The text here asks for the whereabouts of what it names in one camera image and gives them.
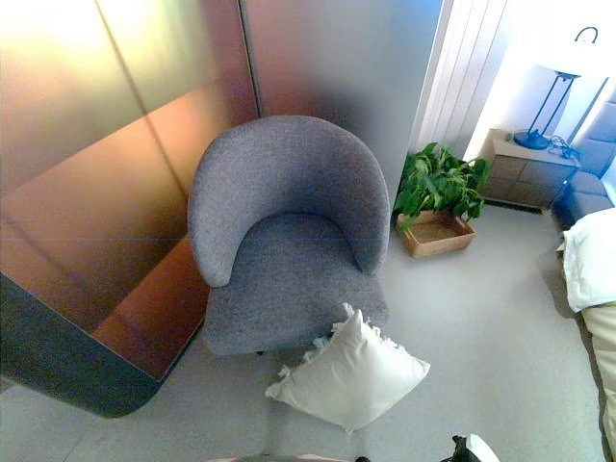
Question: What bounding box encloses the copper panelled cabinet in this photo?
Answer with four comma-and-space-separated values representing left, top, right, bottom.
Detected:
0, 79, 264, 420

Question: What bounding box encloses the blue padded bed headboard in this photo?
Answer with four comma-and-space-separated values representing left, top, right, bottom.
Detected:
552, 89, 616, 230

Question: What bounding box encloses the white fringed throw pillow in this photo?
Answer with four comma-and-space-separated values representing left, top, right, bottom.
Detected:
264, 301, 432, 434

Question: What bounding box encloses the grey fabric tub armchair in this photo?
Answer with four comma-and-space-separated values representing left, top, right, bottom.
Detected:
186, 114, 392, 357

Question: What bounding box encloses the white bed duvet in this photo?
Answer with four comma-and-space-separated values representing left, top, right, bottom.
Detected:
556, 207, 616, 314

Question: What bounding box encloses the dark cable on bedside table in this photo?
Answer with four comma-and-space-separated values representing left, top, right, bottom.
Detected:
548, 135, 582, 163

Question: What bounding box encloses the dark blue table lamp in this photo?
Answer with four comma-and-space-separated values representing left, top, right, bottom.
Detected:
512, 26, 616, 150

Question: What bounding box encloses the beige bedside table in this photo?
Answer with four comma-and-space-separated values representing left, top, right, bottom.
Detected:
478, 127, 581, 211

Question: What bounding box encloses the green leafy potted plant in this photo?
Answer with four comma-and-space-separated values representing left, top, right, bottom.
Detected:
393, 141, 492, 232

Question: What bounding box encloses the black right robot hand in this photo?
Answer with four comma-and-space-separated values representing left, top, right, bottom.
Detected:
450, 432, 501, 462

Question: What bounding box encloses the beige bed blanket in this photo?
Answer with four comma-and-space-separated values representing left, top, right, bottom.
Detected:
581, 303, 616, 462

